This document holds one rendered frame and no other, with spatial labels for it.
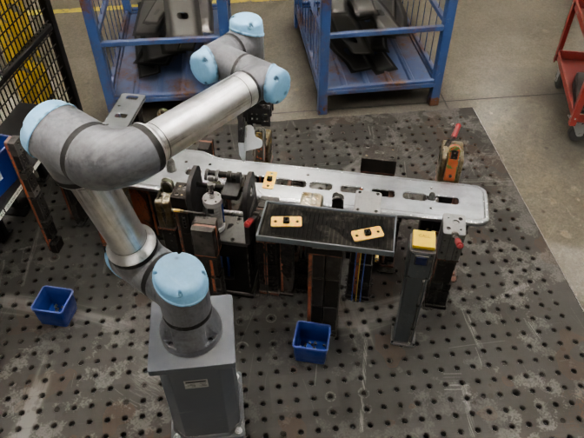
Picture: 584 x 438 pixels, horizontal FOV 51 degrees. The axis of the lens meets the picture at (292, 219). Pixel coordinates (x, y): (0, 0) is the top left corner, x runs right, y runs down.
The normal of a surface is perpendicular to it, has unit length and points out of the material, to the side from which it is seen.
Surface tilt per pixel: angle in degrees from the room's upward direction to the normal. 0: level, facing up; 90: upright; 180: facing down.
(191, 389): 90
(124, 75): 0
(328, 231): 0
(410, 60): 0
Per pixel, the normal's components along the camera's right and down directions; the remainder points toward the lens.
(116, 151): 0.30, -0.10
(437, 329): 0.00, -0.70
